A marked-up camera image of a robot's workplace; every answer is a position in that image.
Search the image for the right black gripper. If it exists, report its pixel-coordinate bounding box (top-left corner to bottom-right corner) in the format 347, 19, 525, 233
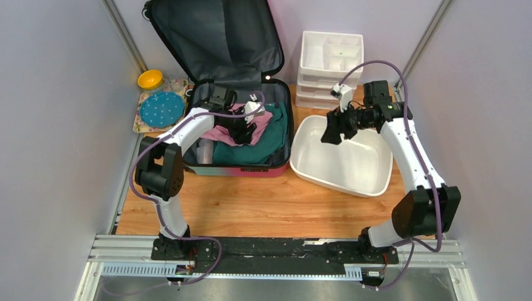
321, 101, 375, 145

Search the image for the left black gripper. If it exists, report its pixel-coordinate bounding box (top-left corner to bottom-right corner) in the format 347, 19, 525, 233
219, 106, 257, 146

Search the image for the pink garment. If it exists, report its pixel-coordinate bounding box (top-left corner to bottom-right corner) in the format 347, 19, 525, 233
201, 110, 273, 146

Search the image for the dark green garment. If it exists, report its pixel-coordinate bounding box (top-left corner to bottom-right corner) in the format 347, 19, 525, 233
213, 103, 289, 166

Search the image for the white plastic basin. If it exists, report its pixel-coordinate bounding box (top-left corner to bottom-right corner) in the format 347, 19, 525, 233
290, 115, 393, 198

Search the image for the pink and teal kids suitcase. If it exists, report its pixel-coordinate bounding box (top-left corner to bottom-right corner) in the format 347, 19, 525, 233
144, 1, 294, 177

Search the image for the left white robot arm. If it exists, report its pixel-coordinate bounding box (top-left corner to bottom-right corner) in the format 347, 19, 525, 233
129, 87, 265, 260

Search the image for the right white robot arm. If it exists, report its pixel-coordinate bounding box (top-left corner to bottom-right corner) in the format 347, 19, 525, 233
321, 81, 461, 263

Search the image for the white plastic drawer organizer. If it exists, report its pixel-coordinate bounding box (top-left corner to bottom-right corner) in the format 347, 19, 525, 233
295, 31, 364, 110

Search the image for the teal polka dot plate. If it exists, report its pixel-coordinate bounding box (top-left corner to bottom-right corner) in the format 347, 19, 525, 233
139, 92, 185, 129

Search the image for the yellow bowl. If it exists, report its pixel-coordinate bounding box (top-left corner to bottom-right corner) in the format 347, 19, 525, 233
137, 70, 164, 91

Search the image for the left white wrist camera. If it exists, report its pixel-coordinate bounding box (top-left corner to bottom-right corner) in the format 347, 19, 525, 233
244, 101, 265, 124

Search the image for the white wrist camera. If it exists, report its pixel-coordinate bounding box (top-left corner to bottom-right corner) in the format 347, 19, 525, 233
244, 101, 265, 124
331, 83, 354, 112

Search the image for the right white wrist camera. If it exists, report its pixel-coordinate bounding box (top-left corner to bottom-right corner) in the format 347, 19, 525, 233
331, 83, 354, 112

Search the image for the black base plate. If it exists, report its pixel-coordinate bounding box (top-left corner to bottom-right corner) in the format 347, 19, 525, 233
151, 236, 399, 275

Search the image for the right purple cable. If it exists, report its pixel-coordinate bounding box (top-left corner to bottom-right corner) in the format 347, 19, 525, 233
338, 60, 444, 291

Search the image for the aluminium rail frame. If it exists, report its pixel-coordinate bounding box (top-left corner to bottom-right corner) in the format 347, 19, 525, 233
75, 235, 477, 300

